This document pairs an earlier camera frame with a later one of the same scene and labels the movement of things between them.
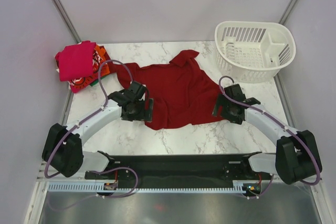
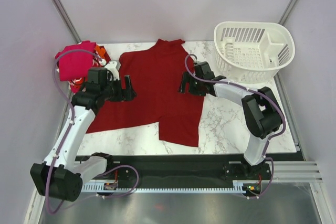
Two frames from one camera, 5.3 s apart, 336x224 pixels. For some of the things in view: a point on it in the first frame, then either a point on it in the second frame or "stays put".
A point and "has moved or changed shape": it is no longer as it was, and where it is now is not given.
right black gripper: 223,102 -> 186,78
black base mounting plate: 178,168 stays put
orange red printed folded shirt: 100,55 stays put
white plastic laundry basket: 253,51 stays put
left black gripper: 144,115 -> 127,94
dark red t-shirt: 182,94 has moved or changed shape
